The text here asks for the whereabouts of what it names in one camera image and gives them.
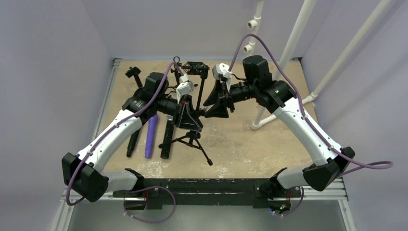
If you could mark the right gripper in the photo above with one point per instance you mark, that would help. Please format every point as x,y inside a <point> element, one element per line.
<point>228,97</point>

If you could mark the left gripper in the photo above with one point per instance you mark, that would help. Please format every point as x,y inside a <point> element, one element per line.
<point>197,125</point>

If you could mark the black microphone silver grille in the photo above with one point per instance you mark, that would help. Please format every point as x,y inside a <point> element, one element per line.
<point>165,146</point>

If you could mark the purple microphone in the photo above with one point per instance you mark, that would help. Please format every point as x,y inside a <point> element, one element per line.
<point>150,136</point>

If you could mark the black tripod stand shock mount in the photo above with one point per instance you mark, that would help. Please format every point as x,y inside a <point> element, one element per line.
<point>196,108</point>

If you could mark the black wireless microphone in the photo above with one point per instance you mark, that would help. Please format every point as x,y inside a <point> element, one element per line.
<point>132,143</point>

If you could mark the black round-base mic stand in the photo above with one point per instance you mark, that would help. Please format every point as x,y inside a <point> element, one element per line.
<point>134,72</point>

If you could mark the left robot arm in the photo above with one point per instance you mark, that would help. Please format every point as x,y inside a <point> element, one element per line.
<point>83,171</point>

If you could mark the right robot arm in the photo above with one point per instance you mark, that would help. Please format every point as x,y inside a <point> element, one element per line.
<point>329,159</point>

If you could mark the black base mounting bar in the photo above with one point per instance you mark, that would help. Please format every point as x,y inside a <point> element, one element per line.
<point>257,193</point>

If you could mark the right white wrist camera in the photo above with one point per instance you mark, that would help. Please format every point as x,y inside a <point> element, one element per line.
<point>221,72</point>

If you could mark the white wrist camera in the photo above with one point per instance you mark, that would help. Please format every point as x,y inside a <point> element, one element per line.
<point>185,87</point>
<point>221,72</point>

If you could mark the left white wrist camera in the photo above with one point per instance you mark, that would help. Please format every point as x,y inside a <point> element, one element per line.
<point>185,87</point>

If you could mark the white PVC pipe frame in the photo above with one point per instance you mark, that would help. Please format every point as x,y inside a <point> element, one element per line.
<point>300,23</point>

